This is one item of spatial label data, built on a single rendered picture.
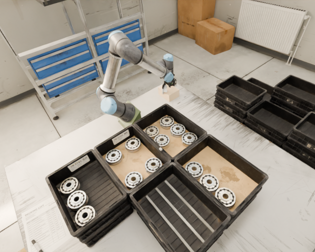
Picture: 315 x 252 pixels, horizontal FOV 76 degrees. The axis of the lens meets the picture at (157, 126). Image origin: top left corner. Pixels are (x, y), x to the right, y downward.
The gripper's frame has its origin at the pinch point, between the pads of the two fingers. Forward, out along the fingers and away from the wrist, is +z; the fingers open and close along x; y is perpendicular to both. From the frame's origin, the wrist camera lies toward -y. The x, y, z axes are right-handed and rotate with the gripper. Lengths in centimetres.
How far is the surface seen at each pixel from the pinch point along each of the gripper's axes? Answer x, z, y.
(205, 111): 8.7, 5.1, 38.2
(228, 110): 54, 36, 32
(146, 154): -59, -8, 50
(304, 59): 254, 62, 20
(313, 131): 75, 26, 103
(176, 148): -42, -8, 58
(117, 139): -69, -14, 31
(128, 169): -74, -8, 51
